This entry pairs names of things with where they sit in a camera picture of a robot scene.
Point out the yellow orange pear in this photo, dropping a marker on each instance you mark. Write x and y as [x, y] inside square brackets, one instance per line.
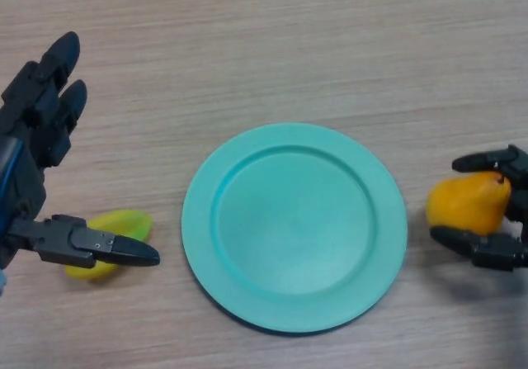
[466, 204]

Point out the yellow green starfruit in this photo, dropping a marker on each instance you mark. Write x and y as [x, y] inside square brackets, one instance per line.
[123, 222]

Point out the teal round plate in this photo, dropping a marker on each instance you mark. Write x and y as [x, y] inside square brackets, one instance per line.
[293, 233]

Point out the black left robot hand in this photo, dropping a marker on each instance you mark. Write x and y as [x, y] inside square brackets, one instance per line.
[22, 187]

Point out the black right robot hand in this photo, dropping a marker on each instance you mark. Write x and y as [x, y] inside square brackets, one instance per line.
[495, 253]

